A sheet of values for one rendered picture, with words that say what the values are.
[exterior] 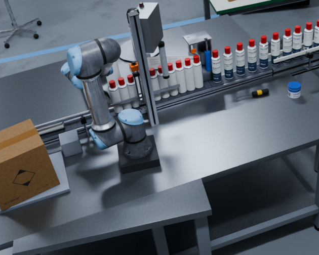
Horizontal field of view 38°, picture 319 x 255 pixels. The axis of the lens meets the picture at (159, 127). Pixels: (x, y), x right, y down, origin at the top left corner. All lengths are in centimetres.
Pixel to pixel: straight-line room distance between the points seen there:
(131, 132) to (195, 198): 43
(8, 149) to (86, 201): 44
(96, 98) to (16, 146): 44
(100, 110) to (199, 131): 63
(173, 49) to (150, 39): 87
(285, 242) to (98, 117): 148
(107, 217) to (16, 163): 48
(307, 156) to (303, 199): 65
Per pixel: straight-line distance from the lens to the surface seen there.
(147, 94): 244
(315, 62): 299
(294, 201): 295
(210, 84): 275
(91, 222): 217
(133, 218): 213
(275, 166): 314
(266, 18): 532
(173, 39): 326
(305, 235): 307
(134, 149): 229
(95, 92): 206
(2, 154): 223
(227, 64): 271
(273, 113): 259
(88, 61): 198
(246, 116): 257
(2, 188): 228
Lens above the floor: 244
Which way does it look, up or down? 39 degrees down
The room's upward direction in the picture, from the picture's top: 11 degrees counter-clockwise
